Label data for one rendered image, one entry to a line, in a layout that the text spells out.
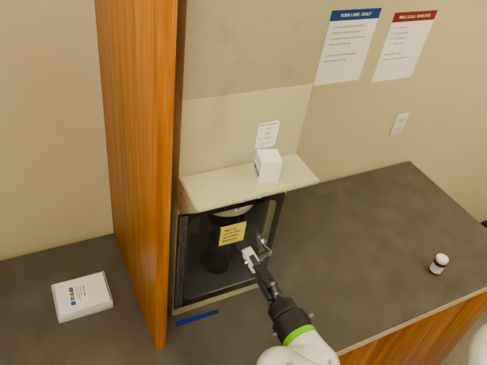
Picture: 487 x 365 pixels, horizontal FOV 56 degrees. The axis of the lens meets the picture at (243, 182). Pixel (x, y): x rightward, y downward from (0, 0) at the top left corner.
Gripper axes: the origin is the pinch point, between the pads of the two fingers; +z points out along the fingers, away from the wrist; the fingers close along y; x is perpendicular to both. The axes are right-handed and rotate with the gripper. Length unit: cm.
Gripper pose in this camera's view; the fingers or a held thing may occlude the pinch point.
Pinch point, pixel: (251, 259)
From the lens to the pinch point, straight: 132.4
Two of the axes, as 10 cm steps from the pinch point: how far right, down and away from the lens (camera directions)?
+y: -0.9, -6.9, -7.2
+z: -4.4, -6.3, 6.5
